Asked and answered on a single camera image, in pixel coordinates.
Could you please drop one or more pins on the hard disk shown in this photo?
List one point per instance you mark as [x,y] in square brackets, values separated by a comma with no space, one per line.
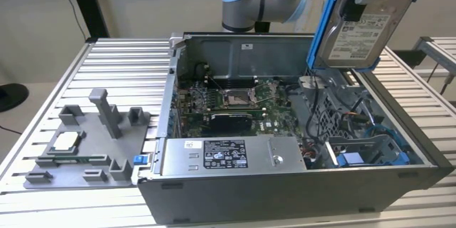
[361,41]

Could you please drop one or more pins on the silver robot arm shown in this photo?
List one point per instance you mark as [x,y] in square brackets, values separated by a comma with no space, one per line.
[246,9]

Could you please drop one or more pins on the metal disk bay cage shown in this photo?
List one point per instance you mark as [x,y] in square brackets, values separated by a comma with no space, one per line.
[331,121]

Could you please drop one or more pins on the aluminium side table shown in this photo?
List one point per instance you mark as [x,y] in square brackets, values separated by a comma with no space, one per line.
[442,49]

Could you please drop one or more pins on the black RAM slot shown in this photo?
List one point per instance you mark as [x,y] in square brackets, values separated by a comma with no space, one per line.
[231,84]
[231,79]

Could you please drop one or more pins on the green motherboard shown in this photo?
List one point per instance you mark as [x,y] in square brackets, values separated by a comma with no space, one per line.
[282,121]

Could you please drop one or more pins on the locking lever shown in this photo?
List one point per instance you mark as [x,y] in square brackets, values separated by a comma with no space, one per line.
[218,83]

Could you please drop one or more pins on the CPU socket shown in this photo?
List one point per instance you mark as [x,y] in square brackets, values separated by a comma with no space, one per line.
[235,100]

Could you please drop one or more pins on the blue plastic block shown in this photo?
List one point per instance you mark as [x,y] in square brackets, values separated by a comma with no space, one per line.
[351,160]

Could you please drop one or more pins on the black graphics card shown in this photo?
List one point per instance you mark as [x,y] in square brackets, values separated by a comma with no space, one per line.
[230,124]

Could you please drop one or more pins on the grey power supply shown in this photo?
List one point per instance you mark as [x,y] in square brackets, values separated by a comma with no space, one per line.
[178,164]

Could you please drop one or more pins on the black open PC case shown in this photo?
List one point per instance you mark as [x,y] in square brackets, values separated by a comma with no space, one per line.
[250,198]

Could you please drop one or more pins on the blue case latch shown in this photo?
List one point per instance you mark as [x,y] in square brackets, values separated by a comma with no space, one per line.
[139,160]

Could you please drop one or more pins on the grey plastic parts rack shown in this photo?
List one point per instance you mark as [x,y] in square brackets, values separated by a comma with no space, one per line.
[97,142]

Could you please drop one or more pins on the silver CPU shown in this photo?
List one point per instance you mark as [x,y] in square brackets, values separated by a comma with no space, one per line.
[67,142]

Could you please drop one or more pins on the green RAM stick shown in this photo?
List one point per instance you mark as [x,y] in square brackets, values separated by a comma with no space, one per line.
[77,159]

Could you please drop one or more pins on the black round stand base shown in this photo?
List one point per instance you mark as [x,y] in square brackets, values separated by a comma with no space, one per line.
[13,97]

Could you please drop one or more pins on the black metal post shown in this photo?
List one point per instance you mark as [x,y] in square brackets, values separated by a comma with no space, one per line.
[97,11]

